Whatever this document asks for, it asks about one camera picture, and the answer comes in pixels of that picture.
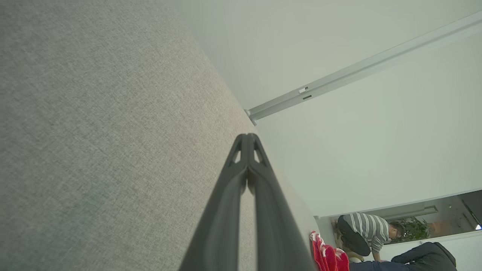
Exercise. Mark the green potted plant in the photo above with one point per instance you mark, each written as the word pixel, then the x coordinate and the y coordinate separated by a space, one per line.
pixel 416 227

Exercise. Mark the grey partition post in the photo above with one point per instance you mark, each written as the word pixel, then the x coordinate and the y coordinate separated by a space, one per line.
pixel 376 60
pixel 376 70

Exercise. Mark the person in dark jacket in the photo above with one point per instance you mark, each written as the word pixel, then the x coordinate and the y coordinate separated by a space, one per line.
pixel 425 258

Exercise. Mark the red Bulls basketball jersey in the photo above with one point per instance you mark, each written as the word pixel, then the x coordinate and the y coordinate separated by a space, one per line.
pixel 327 256

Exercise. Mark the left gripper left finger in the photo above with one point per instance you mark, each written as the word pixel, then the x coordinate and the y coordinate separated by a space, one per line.
pixel 218 233

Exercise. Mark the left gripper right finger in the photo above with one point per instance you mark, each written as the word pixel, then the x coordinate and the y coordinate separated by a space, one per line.
pixel 278 233

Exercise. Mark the person in striped shirt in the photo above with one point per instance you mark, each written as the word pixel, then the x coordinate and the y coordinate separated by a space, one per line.
pixel 367 226

